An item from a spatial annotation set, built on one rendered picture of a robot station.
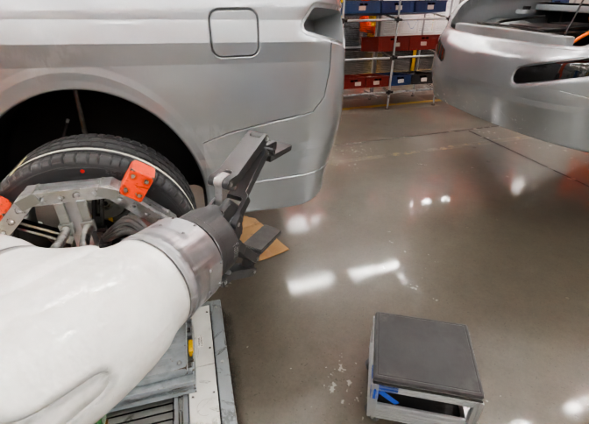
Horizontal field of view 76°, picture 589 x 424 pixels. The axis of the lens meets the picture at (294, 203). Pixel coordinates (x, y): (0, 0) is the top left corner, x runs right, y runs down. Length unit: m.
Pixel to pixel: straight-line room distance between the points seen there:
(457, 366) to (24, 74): 1.83
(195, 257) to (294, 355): 1.73
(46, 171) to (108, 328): 1.05
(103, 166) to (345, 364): 1.42
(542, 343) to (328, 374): 1.14
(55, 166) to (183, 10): 0.63
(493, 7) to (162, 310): 4.02
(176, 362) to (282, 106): 1.15
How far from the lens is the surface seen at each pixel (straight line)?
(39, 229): 1.43
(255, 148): 0.44
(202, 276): 0.34
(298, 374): 1.98
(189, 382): 1.80
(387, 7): 5.77
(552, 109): 2.73
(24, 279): 0.30
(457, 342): 1.78
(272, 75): 1.47
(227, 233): 0.38
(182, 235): 0.34
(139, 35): 1.43
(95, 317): 0.27
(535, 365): 2.32
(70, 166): 1.27
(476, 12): 4.03
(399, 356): 1.66
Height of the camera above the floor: 1.61
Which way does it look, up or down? 30 degrees down
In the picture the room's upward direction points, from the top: straight up
